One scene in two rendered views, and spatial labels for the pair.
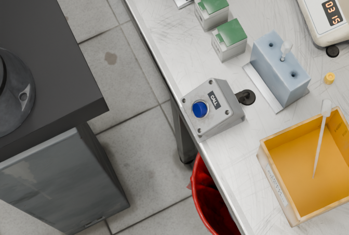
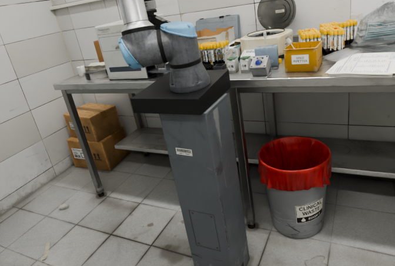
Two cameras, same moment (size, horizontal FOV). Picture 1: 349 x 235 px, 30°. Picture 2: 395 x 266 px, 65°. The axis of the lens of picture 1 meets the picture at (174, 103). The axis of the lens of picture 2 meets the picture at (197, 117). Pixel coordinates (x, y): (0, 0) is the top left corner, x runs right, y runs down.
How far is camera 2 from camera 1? 131 cm
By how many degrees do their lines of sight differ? 55
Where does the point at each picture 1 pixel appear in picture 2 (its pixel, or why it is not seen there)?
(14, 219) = not seen: outside the picture
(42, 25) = not seen: hidden behind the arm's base
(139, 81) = not seen: hidden behind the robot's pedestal
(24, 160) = (217, 107)
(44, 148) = (221, 100)
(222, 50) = (247, 60)
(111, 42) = (180, 217)
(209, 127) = (265, 62)
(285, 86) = (273, 47)
